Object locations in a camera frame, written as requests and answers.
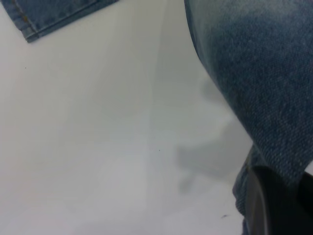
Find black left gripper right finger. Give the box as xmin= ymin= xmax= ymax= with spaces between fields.
xmin=299 ymin=172 xmax=313 ymax=212

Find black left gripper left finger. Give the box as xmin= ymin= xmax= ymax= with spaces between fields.
xmin=246 ymin=166 xmax=313 ymax=235

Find blue denim pants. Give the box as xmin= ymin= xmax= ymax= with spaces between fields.
xmin=2 ymin=0 xmax=313 ymax=235

